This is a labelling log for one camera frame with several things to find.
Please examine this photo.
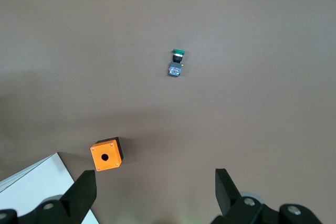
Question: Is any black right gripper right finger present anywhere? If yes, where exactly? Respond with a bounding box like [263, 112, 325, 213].
[211, 168, 264, 224]

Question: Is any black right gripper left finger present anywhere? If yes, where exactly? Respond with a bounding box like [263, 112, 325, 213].
[18, 170, 98, 224]

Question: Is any green push button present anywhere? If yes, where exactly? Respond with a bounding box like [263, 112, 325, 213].
[167, 48, 186, 78]

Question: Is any white drawer cabinet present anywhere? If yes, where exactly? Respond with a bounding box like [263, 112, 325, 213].
[0, 152, 100, 224]

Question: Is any orange box with hole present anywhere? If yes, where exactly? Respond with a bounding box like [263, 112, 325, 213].
[90, 136, 124, 174]

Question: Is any brown table cover sheet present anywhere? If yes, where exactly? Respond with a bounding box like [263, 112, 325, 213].
[0, 0, 336, 224]

